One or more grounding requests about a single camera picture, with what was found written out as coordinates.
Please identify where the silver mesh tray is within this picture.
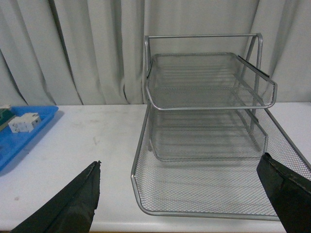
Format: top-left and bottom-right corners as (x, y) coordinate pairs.
(146, 52), (277, 110)
(148, 109), (268, 161)
(131, 108), (311, 221)

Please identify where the green terminal block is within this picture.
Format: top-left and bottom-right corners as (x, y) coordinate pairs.
(0, 105), (15, 131)

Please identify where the silver mesh top tray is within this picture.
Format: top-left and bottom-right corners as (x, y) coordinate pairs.
(146, 52), (277, 110)

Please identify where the blue plastic tray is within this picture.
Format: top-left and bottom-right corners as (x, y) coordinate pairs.
(0, 106), (58, 170)

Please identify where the silver metal rack frame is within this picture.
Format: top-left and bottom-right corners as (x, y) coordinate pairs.
(141, 34), (262, 156)

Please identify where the silver mesh bottom tray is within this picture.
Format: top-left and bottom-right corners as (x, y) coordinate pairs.
(148, 109), (268, 161)

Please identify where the white circuit breaker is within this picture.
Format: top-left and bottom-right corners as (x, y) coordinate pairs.
(8, 113), (41, 133)

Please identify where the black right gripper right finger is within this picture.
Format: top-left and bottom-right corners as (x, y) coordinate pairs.
(257, 153), (311, 233)

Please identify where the grey curtain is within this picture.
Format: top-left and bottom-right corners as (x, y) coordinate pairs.
(0, 0), (311, 105)

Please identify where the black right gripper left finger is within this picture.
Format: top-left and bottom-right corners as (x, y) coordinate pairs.
(11, 161), (101, 233)

